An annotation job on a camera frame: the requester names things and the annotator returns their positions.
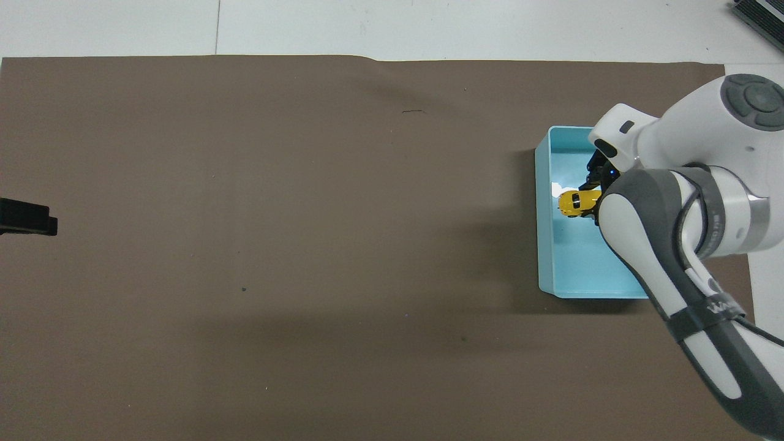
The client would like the dark grey ribbed device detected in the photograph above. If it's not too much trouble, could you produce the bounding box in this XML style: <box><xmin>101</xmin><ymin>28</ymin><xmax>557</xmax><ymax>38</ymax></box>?
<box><xmin>731</xmin><ymin>0</ymin><xmax>784</xmax><ymax>39</ymax></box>

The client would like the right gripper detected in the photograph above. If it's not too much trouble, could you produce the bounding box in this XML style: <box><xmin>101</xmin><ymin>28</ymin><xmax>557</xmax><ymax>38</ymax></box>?
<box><xmin>578</xmin><ymin>149</ymin><xmax>622</xmax><ymax>226</ymax></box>

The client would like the yellow toy beetle car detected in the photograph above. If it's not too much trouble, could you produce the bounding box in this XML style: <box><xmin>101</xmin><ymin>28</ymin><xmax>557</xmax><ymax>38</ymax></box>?
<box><xmin>557</xmin><ymin>189</ymin><xmax>603</xmax><ymax>219</ymax></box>

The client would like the black cable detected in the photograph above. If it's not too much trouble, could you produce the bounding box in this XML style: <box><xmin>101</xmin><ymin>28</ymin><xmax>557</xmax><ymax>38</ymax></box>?
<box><xmin>673</xmin><ymin>164</ymin><xmax>784</xmax><ymax>345</ymax></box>

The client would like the light blue plastic box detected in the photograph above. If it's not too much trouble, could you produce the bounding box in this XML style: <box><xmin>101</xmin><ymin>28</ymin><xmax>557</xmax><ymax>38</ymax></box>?
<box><xmin>535</xmin><ymin>126</ymin><xmax>650</xmax><ymax>300</ymax></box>

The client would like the black stand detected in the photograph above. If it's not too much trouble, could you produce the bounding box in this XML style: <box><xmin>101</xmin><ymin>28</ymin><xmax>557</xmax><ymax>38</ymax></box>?
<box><xmin>0</xmin><ymin>197</ymin><xmax>58</xmax><ymax>237</ymax></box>

